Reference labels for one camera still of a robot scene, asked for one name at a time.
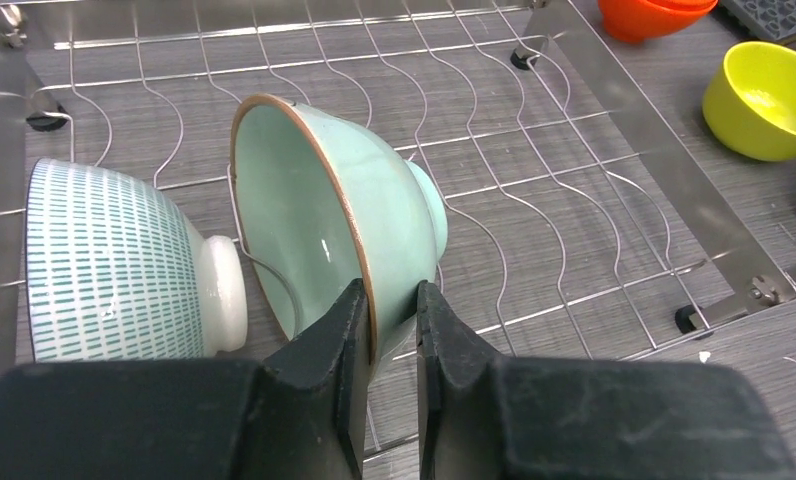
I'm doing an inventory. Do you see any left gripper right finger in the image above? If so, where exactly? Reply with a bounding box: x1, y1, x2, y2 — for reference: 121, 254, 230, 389
416, 282, 796, 479

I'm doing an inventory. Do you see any metal two-tier dish rack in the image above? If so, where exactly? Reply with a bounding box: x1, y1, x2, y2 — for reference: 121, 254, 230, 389
0, 1, 796, 455

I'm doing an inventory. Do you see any pale green ceramic bowl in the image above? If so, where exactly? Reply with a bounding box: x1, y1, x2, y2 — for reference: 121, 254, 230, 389
230, 93, 448, 370

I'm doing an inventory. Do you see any white plate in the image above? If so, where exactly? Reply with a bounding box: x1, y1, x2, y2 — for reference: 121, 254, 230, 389
25, 158, 248, 362

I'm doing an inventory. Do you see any yellow bowl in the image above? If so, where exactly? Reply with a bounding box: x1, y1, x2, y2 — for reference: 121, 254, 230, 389
702, 41, 796, 162

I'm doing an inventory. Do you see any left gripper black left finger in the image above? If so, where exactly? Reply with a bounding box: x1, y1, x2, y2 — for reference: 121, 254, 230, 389
0, 280, 369, 479

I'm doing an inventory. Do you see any dark grey studded baseplate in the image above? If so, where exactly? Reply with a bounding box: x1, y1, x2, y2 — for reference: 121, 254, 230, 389
719, 0, 796, 45

